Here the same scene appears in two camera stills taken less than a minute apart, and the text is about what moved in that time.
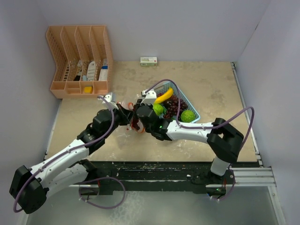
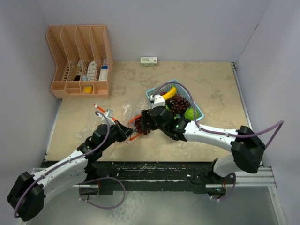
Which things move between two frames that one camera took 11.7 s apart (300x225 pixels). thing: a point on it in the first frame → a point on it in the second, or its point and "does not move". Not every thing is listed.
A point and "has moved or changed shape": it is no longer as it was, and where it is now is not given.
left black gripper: x=126 y=115 → x=123 y=131
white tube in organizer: x=91 y=71 does not move
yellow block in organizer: x=88 y=89 does not move
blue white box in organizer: x=103 y=73 does not move
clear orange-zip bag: x=136 y=124 has moved or changed shape
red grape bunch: x=171 y=106 has moved or changed shape
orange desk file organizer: x=82 y=56 does not move
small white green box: x=148 y=61 does not move
